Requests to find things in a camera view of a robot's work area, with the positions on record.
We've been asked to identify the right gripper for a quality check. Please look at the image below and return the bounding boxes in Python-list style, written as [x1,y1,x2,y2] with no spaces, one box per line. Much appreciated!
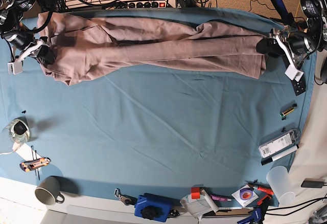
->
[5,31,56,65]

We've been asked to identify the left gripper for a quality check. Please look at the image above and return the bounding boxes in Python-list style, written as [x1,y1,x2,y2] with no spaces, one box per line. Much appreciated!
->
[256,26,318,68]

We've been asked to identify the pink T-shirt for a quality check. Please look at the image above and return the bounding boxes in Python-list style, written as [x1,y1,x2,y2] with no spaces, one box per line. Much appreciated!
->
[40,13,266,86]

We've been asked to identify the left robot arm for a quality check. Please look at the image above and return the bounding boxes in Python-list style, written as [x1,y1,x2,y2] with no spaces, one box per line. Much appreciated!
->
[256,0,326,69]

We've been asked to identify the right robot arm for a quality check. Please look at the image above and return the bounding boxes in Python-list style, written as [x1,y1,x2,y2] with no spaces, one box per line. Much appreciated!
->
[1,0,55,66]

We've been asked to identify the black remote control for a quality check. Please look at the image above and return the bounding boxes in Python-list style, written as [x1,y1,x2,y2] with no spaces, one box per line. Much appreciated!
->
[282,56,306,96]

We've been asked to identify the clear tape roll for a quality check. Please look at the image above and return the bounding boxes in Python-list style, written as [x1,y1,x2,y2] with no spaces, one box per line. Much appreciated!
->
[4,118,30,144]

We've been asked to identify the clear plastic package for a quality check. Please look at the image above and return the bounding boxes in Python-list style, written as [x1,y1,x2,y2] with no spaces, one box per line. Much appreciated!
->
[259,128,301,159]

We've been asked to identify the white power strip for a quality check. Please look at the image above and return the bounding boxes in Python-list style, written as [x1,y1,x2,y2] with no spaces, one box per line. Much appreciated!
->
[113,0,178,9]

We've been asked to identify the orange utility knife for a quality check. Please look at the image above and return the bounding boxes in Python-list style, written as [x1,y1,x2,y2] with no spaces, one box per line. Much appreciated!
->
[19,158,51,172]

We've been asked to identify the black white marker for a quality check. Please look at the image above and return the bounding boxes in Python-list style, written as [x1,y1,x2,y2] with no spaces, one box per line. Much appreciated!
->
[261,145,299,166]

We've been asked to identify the translucent plastic cup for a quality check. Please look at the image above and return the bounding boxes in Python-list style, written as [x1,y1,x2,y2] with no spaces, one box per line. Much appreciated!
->
[266,166,296,206]

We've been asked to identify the grey ceramic mug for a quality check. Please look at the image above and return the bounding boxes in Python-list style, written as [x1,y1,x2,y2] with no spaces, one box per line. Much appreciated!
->
[34,176,65,206]

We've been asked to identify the blue table cloth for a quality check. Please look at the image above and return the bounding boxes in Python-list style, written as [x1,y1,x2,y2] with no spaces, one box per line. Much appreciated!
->
[1,41,316,202]

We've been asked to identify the black power adapter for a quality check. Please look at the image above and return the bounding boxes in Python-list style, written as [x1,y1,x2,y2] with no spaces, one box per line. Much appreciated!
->
[301,178,326,189]

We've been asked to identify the blue purple disc sleeve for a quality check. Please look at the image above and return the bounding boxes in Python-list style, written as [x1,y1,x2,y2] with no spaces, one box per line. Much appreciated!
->
[232,185,259,207]

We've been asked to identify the white paper tube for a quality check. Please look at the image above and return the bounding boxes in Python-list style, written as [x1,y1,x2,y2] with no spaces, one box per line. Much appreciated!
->
[200,188,219,212]

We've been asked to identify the pink pen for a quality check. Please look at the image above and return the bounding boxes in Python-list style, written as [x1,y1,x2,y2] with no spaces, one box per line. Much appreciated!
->
[210,194,232,201]

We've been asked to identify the red plastic block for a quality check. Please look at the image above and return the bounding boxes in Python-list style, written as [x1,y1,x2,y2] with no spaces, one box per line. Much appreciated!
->
[191,187,201,199]

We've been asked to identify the blue bar clamp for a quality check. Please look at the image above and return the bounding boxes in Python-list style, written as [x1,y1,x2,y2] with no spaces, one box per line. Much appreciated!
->
[237,195,271,224]

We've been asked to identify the blue plastic box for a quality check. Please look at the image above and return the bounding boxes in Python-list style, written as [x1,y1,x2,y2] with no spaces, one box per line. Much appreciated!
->
[134,193,172,222]

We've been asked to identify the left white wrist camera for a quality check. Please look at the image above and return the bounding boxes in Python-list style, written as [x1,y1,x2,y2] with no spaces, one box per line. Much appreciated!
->
[285,65,304,82]

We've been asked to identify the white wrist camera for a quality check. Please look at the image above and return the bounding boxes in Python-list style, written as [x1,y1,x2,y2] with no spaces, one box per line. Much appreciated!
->
[7,61,23,75]
[285,65,304,82]

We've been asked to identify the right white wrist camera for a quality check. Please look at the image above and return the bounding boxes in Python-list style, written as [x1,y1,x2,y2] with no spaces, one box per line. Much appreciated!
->
[7,61,23,75]

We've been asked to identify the red handled pliers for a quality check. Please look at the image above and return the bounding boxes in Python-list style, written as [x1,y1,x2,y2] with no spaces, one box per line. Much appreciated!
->
[247,182,274,195]

